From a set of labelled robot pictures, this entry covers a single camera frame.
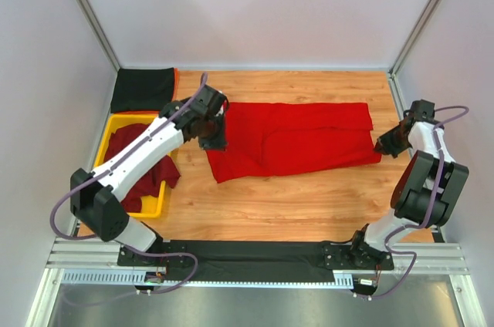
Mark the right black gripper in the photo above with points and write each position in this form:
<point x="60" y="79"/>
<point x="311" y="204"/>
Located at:
<point x="390" y="143"/>

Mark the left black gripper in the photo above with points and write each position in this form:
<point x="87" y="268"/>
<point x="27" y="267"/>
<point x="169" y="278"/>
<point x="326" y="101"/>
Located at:
<point x="212" y="140"/>

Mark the bright red t shirt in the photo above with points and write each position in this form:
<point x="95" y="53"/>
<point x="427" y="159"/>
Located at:
<point x="281" y="139"/>

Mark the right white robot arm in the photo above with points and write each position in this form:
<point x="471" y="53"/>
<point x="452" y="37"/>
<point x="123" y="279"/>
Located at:
<point x="427" y="191"/>

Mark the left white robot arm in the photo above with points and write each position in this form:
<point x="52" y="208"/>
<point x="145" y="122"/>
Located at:
<point x="96" y="196"/>

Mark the folded black t shirt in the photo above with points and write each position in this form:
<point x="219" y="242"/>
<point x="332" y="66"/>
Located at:
<point x="143" y="90"/>

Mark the dark red t shirt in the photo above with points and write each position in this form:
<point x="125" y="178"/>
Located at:
<point x="145" y="196"/>

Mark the yellow plastic bin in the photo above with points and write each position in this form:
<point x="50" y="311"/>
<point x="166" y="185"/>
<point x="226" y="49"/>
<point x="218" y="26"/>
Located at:
<point x="122" y="119"/>

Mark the black cloth strip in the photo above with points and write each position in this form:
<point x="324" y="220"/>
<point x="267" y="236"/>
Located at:
<point x="257" y="261"/>

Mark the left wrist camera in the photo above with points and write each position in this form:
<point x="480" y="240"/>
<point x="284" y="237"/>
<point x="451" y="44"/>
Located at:
<point x="213" y="100"/>

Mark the right aluminium corner post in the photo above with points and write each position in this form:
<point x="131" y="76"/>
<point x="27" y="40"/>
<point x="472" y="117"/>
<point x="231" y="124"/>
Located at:
<point x="423" y="19"/>

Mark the aluminium corner post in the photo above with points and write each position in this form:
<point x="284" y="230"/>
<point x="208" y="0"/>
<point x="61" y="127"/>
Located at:
<point x="423" y="19"/>
<point x="101" y="36"/>

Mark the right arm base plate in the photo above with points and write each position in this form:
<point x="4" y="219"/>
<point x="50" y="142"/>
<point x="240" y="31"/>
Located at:
<point x="337" y="257"/>

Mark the aluminium front rail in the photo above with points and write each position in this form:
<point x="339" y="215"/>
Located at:
<point x="432" y="258"/>

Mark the left aluminium corner post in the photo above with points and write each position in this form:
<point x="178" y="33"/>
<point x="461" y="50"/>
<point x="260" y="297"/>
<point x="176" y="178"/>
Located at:
<point x="101" y="36"/>

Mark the slotted grey cable duct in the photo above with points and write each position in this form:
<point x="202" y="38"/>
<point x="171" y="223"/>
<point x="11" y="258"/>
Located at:
<point x="145" y="278"/>

